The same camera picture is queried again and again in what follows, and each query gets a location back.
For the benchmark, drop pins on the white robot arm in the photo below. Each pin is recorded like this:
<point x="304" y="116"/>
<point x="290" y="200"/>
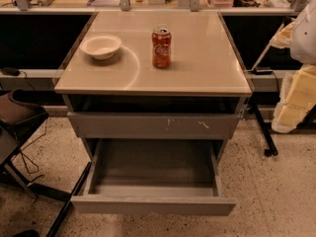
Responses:
<point x="297" y="95"/>

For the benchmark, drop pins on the black power adapter left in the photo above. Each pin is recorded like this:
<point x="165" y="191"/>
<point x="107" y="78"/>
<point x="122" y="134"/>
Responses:
<point x="10" y="71"/>

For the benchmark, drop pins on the grey drawer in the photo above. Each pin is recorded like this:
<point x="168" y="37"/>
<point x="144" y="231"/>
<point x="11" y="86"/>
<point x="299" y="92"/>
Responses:
<point x="153" y="126"/>
<point x="154" y="177"/>

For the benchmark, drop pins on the white leaning stick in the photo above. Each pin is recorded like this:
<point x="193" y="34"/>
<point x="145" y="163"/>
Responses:
<point x="266" y="49"/>

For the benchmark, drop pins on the black power adapter right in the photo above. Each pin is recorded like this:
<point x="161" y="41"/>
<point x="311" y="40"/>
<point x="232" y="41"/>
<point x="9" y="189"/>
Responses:
<point x="262" y="71"/>

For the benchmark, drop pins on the black floor bar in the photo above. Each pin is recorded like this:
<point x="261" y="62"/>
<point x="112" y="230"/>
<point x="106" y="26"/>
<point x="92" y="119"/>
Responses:
<point x="67" y="205"/>

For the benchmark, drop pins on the white ceramic bowl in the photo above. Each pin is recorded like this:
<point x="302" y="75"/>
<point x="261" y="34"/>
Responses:
<point x="100" y="47"/>

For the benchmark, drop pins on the dark chair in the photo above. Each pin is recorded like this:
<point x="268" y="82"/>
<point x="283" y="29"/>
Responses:
<point x="18" y="122"/>

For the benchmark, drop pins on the red coca-cola can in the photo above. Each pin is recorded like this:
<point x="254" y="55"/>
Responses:
<point x="161" y="47"/>

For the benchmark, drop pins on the grey drawer cabinet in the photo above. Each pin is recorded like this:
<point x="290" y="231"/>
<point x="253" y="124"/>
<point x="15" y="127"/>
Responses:
<point x="155" y="74"/>

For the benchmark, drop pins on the grey top drawer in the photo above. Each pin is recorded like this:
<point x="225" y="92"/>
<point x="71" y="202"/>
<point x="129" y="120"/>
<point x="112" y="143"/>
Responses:
<point x="153" y="126"/>

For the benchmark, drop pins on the black stand leg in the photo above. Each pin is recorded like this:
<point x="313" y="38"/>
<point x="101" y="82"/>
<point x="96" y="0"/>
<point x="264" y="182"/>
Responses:
<point x="271" y="149"/>

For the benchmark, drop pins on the black power adapter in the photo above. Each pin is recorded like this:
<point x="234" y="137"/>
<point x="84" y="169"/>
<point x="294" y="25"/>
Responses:
<point x="10" y="71"/>
<point x="262" y="71"/>

